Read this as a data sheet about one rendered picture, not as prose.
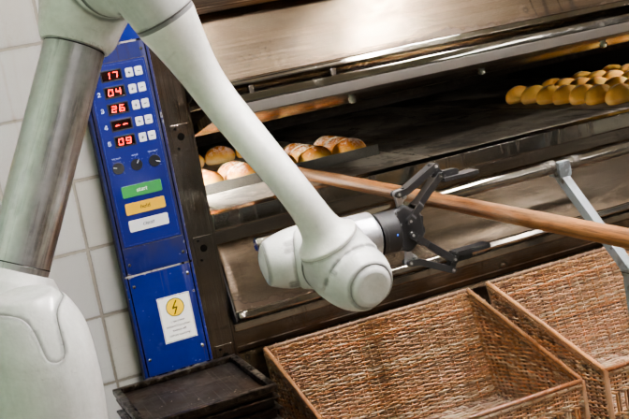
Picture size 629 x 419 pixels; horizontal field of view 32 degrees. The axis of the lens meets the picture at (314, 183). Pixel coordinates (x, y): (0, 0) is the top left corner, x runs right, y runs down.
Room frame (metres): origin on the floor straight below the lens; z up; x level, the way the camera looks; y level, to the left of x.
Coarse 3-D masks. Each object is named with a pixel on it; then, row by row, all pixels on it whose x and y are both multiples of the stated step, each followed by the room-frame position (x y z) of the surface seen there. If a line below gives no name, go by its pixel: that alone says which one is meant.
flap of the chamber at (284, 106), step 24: (624, 24) 2.76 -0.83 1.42; (504, 48) 2.64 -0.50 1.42; (528, 48) 2.66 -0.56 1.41; (552, 48) 2.68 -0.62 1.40; (576, 48) 2.81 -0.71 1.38; (408, 72) 2.54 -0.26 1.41; (432, 72) 2.56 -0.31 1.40; (456, 72) 2.65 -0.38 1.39; (288, 96) 2.44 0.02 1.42; (312, 96) 2.46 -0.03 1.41; (336, 96) 2.51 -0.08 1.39; (360, 96) 2.63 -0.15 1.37; (264, 120) 2.59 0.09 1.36
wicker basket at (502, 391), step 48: (336, 336) 2.56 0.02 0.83; (384, 336) 2.59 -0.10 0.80; (432, 336) 2.62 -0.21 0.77; (480, 336) 2.65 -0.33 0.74; (528, 336) 2.43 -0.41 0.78; (288, 384) 2.36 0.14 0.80; (336, 384) 2.52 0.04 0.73; (384, 384) 2.55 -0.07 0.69; (432, 384) 2.58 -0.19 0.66; (480, 384) 2.61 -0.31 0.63; (528, 384) 2.46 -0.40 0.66; (576, 384) 2.24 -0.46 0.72
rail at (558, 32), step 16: (624, 16) 2.77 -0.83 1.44; (544, 32) 2.68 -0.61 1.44; (560, 32) 2.70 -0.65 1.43; (576, 32) 2.71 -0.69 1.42; (464, 48) 2.61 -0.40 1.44; (480, 48) 2.62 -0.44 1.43; (496, 48) 2.63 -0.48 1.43; (400, 64) 2.54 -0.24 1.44; (416, 64) 2.56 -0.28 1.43; (320, 80) 2.47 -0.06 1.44; (336, 80) 2.48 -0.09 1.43; (256, 96) 2.42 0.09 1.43; (272, 96) 2.43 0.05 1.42
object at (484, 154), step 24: (600, 120) 2.89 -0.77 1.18; (624, 120) 2.92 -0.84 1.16; (504, 144) 2.79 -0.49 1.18; (528, 144) 2.81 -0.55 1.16; (552, 144) 2.84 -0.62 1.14; (384, 168) 2.72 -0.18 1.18; (408, 168) 2.69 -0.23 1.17; (336, 192) 2.62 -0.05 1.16; (360, 192) 2.64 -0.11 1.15; (216, 216) 2.51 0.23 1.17; (240, 216) 2.53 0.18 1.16; (264, 216) 2.55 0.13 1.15
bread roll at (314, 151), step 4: (308, 148) 2.98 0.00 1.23; (312, 148) 2.97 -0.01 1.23; (316, 148) 2.98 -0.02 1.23; (320, 148) 2.98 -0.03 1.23; (324, 148) 2.98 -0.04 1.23; (304, 152) 2.97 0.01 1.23; (308, 152) 2.96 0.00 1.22; (312, 152) 2.96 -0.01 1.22; (316, 152) 2.96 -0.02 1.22; (320, 152) 2.97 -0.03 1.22; (324, 152) 2.97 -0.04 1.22; (328, 152) 2.98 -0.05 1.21; (300, 156) 2.97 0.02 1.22; (304, 156) 2.96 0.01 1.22; (308, 156) 2.96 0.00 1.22; (312, 156) 2.96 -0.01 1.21; (316, 156) 2.96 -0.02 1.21; (320, 156) 2.96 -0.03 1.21; (300, 160) 2.96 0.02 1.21; (304, 160) 2.96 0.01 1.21
